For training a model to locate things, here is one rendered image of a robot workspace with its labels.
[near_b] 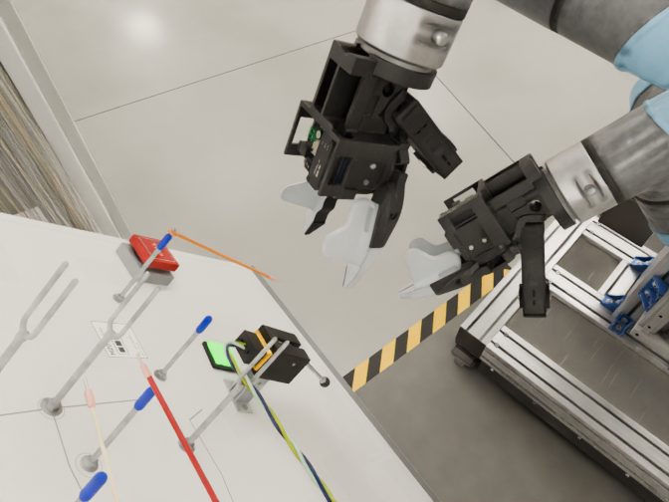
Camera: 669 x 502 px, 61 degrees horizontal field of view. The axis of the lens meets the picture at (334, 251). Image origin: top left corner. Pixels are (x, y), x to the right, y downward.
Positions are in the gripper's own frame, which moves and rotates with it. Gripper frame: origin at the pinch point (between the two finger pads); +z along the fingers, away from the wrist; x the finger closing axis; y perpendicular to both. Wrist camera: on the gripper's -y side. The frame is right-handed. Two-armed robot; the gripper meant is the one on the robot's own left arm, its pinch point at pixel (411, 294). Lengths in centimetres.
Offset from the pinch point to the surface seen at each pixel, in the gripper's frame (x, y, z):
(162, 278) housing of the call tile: 4.6, 18.8, 24.5
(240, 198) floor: -131, 23, 87
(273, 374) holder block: 13.3, 3.8, 13.2
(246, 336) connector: 14.1, 9.2, 12.4
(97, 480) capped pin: 41.4, 12.7, 5.8
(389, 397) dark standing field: -83, -53, 58
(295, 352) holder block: 11.2, 4.2, 10.7
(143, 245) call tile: 5.1, 23.5, 23.2
